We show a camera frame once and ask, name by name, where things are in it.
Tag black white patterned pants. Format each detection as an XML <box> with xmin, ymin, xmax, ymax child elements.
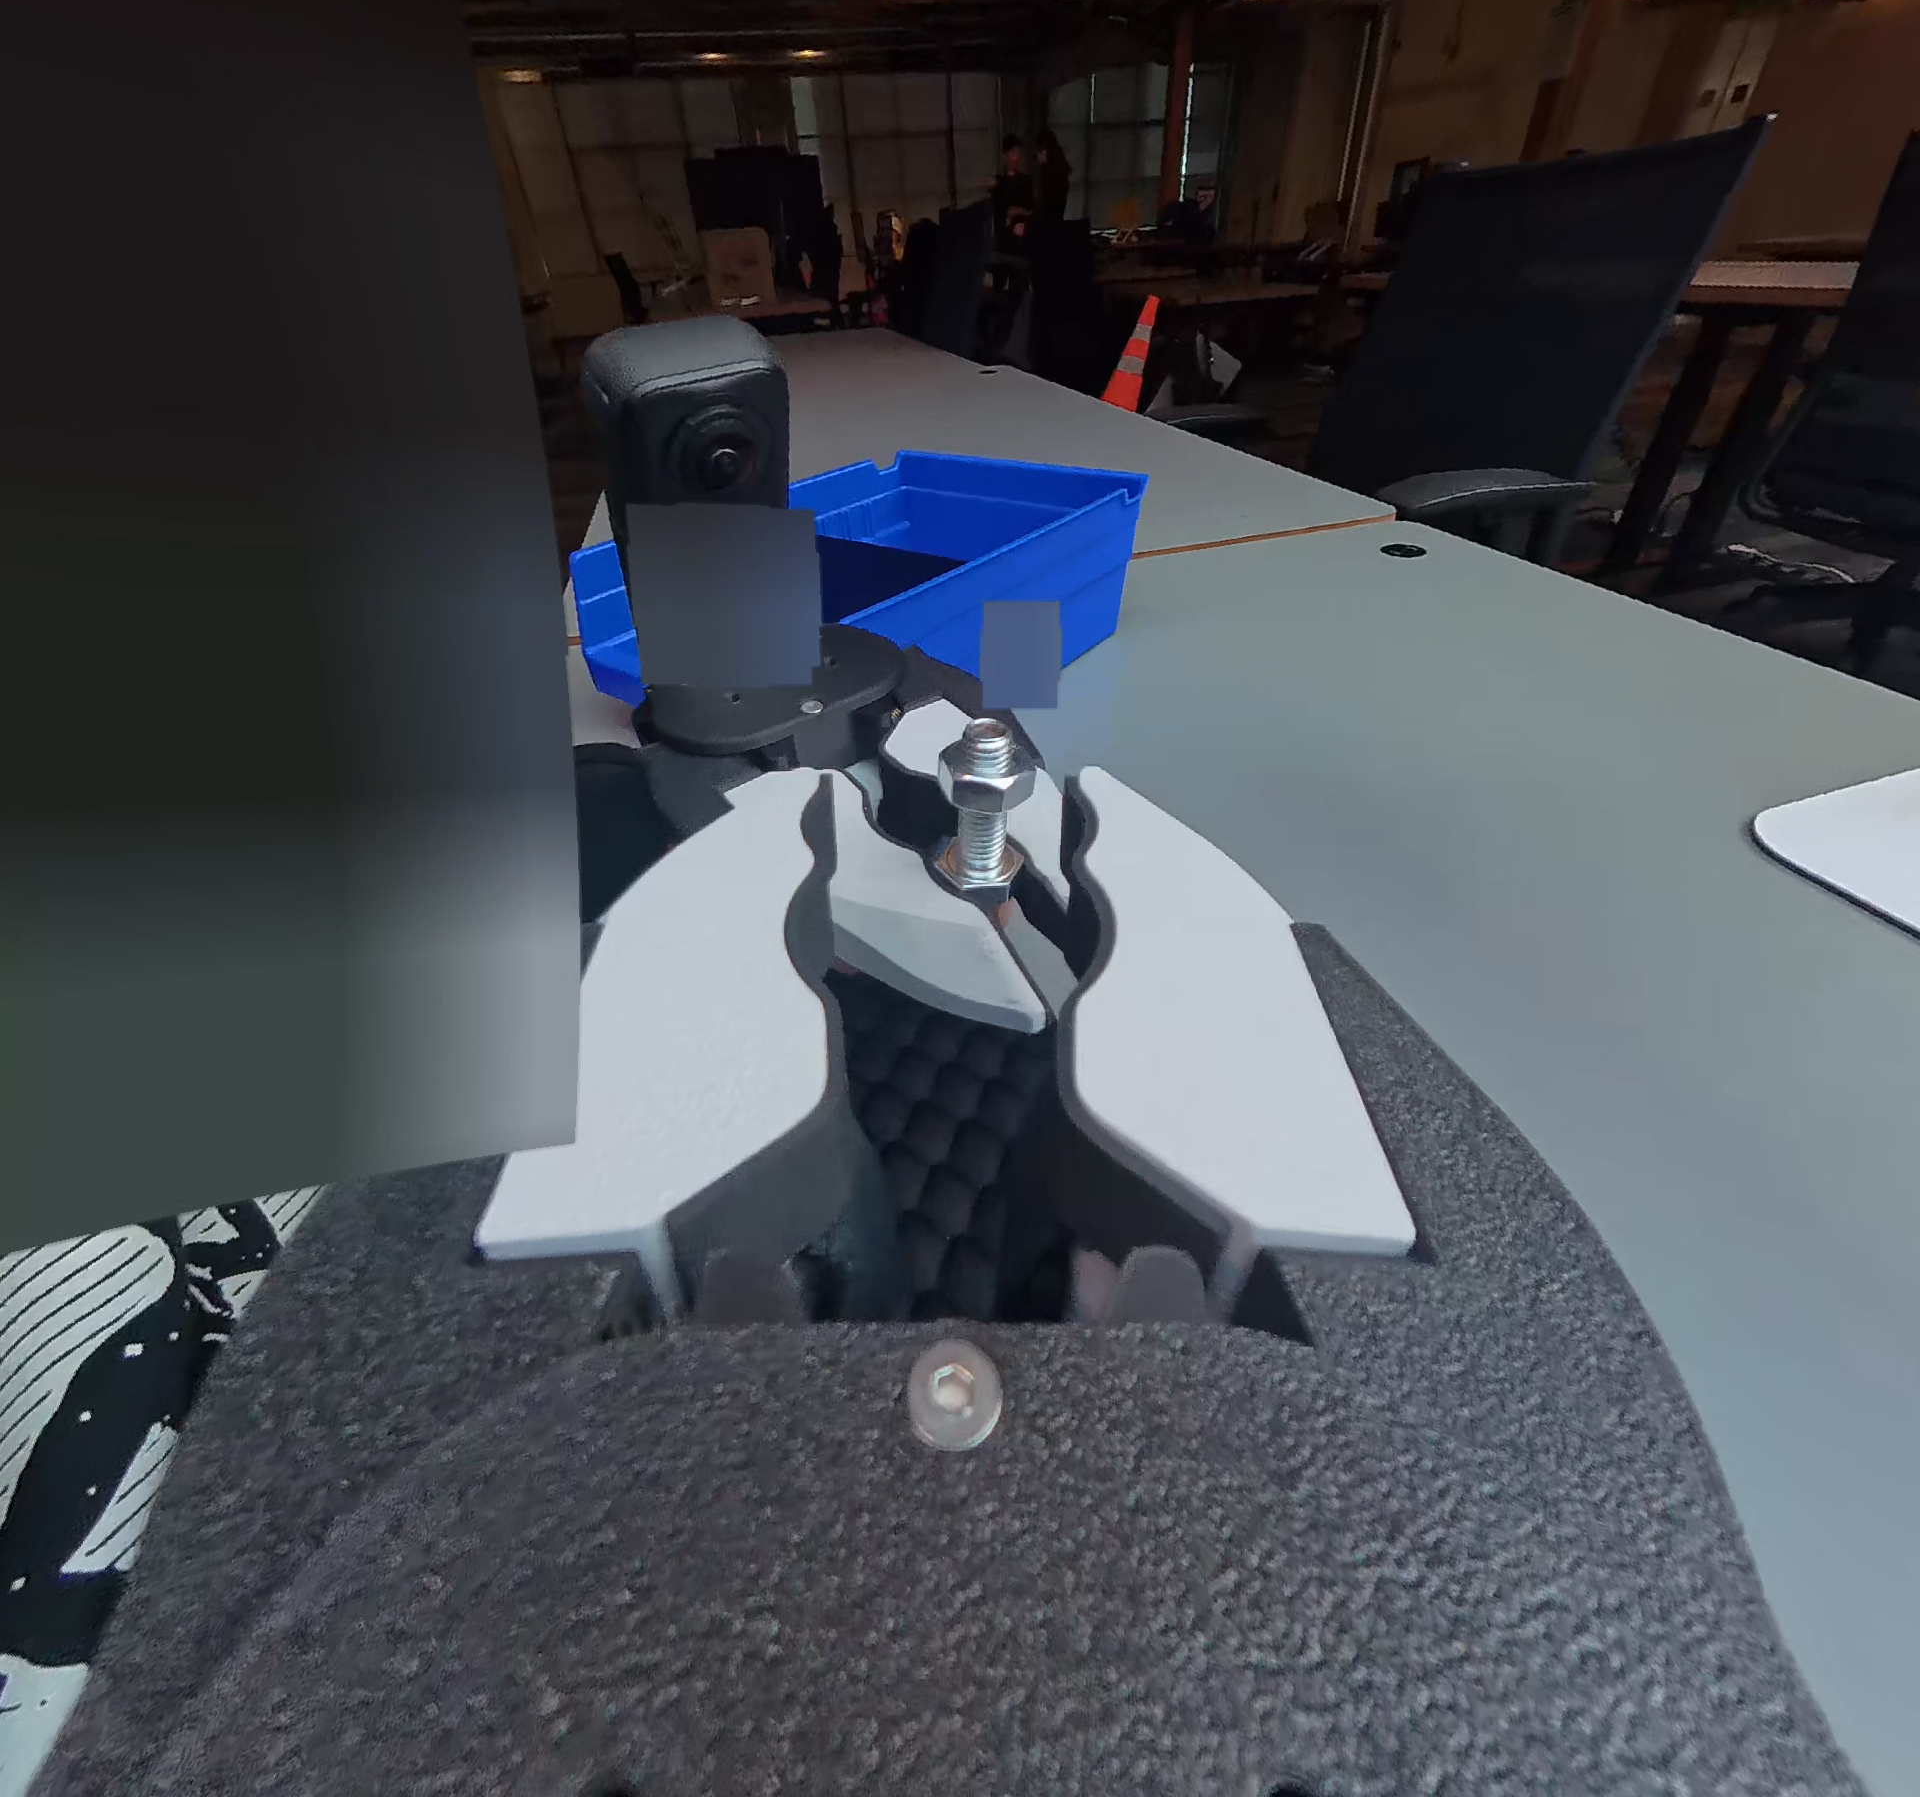
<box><xmin>0</xmin><ymin>1188</ymin><xmax>325</xmax><ymax>1709</ymax></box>

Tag black honeycomb wrist pad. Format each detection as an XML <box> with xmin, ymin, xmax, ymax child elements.
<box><xmin>832</xmin><ymin>979</ymin><xmax>1083</xmax><ymax>1326</ymax></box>

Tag silver hex bolt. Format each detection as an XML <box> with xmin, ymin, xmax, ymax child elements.
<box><xmin>931</xmin><ymin>720</ymin><xmax>1031</xmax><ymax>911</ymax></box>

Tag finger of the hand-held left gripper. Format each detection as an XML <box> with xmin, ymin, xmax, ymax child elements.
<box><xmin>876</xmin><ymin>709</ymin><xmax>1121</xmax><ymax>1014</ymax></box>
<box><xmin>830</xmin><ymin>837</ymin><xmax>1056</xmax><ymax>1034</ymax></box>

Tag blue plastic bin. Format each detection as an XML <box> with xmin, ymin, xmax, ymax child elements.
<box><xmin>570</xmin><ymin>450</ymin><xmax>1151</xmax><ymax>699</ymax></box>

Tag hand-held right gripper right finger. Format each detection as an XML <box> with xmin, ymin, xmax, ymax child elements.
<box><xmin>1062</xmin><ymin>765</ymin><xmax>1422</xmax><ymax>1311</ymax></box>

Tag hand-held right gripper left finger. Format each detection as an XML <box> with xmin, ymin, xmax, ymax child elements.
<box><xmin>474</xmin><ymin>766</ymin><xmax>855</xmax><ymax>1320</ymax></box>

